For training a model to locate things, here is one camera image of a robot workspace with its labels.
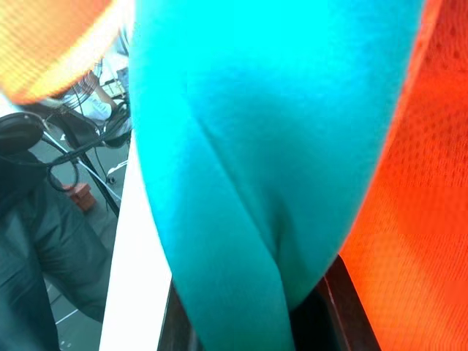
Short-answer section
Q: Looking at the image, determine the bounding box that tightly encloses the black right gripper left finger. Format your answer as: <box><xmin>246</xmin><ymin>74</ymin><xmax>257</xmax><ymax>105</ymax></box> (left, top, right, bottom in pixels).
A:
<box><xmin>156</xmin><ymin>282</ymin><xmax>201</xmax><ymax>351</ymax></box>

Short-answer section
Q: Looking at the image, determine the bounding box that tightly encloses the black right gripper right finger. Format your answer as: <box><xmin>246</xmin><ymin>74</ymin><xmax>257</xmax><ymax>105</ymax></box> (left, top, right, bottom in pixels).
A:
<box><xmin>316</xmin><ymin>254</ymin><xmax>382</xmax><ymax>351</ymax></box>

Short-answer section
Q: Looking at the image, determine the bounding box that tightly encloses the small red box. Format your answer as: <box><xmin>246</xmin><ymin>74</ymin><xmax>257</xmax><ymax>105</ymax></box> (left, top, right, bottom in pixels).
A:
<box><xmin>62</xmin><ymin>182</ymin><xmax>97</xmax><ymax>212</ymax></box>

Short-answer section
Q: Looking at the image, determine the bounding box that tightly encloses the person in dark trousers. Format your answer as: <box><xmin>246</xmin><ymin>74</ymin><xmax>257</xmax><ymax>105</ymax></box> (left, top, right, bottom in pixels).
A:
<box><xmin>0</xmin><ymin>151</ymin><xmax>115</xmax><ymax>351</ymax></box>

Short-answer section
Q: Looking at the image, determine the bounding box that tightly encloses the black round headset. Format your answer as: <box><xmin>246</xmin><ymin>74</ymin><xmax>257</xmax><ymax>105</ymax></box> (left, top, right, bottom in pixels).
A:
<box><xmin>0</xmin><ymin>112</ymin><xmax>47</xmax><ymax>148</ymax></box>

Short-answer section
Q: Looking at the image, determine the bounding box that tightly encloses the black cable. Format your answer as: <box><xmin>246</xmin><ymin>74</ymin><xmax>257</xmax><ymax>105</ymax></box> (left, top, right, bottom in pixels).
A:
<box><xmin>0</xmin><ymin>104</ymin><xmax>131</xmax><ymax>220</ymax></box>

